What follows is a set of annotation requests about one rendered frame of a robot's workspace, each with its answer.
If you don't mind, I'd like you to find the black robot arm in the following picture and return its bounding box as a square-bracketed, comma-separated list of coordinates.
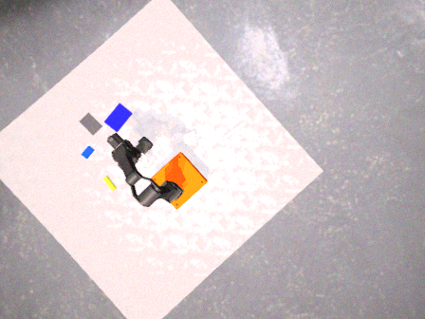
[106, 133, 184, 207]

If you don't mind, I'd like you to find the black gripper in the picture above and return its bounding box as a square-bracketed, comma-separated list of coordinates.
[134, 137, 154, 164]

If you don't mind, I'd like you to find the blue flat rectangular block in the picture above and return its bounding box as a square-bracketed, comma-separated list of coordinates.
[104, 103, 133, 132]

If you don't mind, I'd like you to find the small blue flat block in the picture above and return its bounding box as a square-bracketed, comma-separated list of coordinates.
[81, 146, 95, 159]

